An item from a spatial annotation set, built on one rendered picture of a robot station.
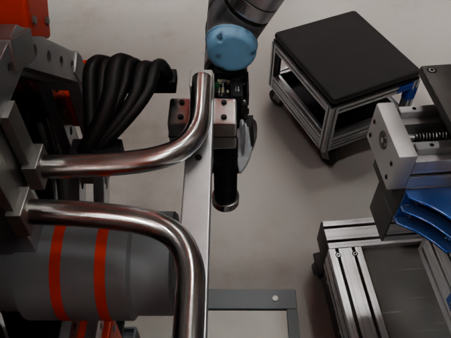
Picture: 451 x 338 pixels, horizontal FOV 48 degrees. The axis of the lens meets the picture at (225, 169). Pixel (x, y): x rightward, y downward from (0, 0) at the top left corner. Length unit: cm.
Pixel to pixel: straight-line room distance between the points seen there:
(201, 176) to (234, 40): 25
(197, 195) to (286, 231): 117
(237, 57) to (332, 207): 109
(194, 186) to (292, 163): 134
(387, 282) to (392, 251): 10
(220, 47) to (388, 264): 88
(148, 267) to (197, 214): 10
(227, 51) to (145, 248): 32
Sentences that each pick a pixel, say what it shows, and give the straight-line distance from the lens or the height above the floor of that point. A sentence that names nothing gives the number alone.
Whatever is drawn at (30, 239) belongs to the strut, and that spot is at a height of 94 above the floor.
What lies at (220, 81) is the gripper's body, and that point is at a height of 89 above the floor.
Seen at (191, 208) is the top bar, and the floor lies 98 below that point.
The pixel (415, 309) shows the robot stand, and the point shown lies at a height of 21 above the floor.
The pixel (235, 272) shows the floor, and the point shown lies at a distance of 161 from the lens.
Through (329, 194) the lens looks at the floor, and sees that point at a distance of 181.
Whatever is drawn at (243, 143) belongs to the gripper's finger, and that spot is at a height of 86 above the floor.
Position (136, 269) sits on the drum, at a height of 90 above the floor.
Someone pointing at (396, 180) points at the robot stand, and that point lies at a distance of 95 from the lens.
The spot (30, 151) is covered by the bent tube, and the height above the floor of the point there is 102.
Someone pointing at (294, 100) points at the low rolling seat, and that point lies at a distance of 188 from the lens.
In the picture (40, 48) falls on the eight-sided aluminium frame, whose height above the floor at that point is 106.
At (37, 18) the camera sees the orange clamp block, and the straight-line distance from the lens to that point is 61.
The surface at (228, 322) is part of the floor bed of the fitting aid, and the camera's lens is 145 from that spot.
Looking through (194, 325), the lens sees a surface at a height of 101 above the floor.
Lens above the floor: 141
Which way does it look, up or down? 50 degrees down
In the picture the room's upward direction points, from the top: straight up
